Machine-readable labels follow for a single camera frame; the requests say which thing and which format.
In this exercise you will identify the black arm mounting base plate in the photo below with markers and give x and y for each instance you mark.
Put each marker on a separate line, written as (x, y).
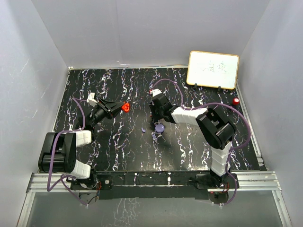
(159, 184)

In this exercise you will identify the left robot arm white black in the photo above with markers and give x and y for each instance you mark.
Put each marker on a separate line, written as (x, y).
(58, 154)

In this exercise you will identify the red earbud charging case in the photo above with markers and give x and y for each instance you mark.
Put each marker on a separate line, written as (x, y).
(126, 107)

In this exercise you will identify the aluminium frame rail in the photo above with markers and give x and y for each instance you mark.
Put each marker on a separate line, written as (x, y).
(257, 203)

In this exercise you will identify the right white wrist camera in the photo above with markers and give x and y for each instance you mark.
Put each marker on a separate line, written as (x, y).
(154, 92)

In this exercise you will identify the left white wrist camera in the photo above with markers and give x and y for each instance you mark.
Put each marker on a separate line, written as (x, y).
(91, 99)

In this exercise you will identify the small whiteboard with wooden frame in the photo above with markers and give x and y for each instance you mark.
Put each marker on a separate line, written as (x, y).
(209, 69)

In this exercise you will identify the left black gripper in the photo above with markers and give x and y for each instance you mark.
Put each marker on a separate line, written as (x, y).
(111, 109)

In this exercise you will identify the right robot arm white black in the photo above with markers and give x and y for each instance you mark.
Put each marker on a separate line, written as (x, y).
(217, 129)

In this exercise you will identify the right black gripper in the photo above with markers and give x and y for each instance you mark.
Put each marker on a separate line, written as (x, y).
(153, 106)

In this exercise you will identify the purple round earbud case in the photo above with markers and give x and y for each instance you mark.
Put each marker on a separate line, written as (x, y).
(159, 128)

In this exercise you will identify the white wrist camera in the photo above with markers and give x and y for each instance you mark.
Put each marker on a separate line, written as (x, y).
(91, 99)
(154, 92)

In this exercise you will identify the red emergency stop button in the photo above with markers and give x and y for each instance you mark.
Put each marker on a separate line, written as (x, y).
(235, 102)

